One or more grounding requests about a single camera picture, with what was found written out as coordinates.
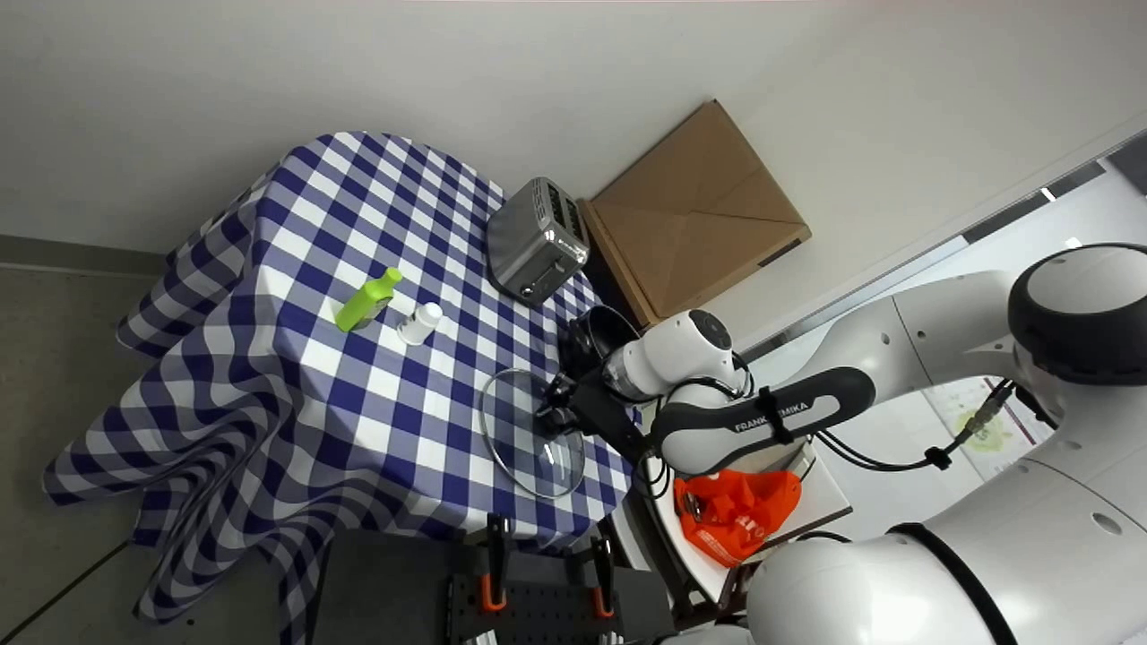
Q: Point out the silver toaster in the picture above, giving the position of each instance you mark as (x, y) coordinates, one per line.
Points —
(537, 246)

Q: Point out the blue white checkered tablecloth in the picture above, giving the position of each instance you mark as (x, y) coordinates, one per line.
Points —
(360, 397)

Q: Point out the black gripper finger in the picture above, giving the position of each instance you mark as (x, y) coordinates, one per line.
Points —
(566, 397)
(560, 429)

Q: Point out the glass pot lid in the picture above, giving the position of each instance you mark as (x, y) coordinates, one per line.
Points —
(513, 434)

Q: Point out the green plastic bottle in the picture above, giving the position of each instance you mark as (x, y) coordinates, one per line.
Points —
(366, 301)

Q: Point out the brown cardboard box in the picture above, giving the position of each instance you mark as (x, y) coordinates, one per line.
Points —
(700, 201)

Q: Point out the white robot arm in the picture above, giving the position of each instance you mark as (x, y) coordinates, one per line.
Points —
(956, 359)

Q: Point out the orange plastic bag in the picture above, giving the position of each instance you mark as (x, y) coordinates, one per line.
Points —
(737, 512)

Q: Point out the white board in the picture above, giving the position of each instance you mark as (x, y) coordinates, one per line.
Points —
(827, 504)

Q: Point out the orange black clamp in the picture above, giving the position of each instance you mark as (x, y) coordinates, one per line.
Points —
(494, 579)
(602, 584)

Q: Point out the small white bottle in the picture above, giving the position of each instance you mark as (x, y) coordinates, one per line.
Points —
(421, 324)

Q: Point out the paper with green circle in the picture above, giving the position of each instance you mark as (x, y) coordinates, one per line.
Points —
(987, 432)

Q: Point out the black perforated panel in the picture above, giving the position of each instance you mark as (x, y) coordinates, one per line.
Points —
(543, 602)

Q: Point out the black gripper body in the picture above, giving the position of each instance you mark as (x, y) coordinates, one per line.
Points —
(610, 418)

